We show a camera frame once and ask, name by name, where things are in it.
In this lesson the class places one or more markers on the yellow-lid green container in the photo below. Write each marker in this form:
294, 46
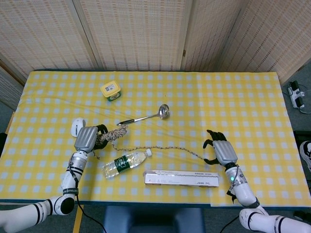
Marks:
110, 88

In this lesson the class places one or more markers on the white power strip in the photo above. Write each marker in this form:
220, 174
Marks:
296, 95

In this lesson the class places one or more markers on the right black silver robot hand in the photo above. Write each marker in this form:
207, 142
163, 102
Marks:
224, 151

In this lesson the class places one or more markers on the clear green-label water bottle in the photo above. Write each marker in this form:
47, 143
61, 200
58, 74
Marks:
121, 165

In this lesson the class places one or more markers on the white baking paper box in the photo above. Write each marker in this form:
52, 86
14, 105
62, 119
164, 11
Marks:
181, 180

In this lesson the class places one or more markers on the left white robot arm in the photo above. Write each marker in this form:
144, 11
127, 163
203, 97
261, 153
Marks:
69, 182

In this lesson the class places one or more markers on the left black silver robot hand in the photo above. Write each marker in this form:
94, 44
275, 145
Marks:
85, 139

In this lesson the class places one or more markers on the yellow white checkered tablecloth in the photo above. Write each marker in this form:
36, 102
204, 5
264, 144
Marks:
218, 109

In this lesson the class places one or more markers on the white black sneaker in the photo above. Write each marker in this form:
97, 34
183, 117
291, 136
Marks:
306, 153

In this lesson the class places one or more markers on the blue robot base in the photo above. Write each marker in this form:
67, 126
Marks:
153, 219

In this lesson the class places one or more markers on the beige woven folding screen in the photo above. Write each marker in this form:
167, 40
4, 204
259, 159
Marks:
136, 34

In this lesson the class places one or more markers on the white computer mouse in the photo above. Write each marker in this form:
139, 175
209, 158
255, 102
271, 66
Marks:
75, 126

